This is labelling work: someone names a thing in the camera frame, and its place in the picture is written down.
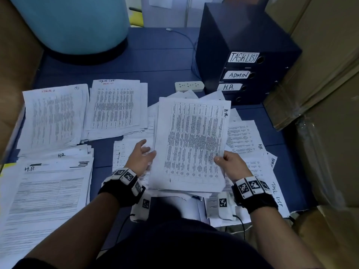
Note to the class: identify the person's left forearm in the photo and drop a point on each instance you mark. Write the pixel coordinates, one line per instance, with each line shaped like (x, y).
(73, 235)

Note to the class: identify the printed paper sheet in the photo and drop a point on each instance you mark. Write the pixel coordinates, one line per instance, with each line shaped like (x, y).
(190, 142)

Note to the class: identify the person's left hand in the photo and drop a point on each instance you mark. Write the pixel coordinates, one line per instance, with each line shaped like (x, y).
(139, 158)

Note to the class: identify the person's dark trousers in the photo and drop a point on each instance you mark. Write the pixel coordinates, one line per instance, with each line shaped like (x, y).
(179, 246)

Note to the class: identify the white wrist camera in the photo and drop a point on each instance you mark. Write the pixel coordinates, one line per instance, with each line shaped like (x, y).
(141, 207)
(224, 205)

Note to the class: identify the yellow folder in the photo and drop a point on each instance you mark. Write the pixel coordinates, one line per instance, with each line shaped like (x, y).
(5, 168)

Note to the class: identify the white power strip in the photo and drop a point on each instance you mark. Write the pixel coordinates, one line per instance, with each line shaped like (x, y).
(189, 86)

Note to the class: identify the black marker wristband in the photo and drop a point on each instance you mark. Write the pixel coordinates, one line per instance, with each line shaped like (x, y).
(120, 187)
(255, 194)

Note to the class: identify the brown cardboard box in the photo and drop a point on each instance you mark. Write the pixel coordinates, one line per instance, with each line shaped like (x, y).
(325, 53)

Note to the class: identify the teal cylindrical barrel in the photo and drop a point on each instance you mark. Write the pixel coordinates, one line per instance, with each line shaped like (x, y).
(70, 22)

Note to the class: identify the neat stack of printed papers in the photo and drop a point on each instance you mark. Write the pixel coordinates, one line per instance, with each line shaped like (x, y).
(53, 117)
(45, 210)
(115, 106)

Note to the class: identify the person's right forearm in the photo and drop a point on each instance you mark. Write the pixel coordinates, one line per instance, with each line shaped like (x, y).
(280, 241)

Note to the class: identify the yellow plastic item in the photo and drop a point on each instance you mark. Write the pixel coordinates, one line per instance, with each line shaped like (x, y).
(136, 18)

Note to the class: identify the person's right hand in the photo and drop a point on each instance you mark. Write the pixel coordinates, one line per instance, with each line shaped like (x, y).
(234, 166)

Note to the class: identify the white partition panel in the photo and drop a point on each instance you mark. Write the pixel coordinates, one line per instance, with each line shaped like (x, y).
(174, 9)

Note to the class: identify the pile of printed papers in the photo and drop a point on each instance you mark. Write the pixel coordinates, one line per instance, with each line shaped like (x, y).
(247, 140)

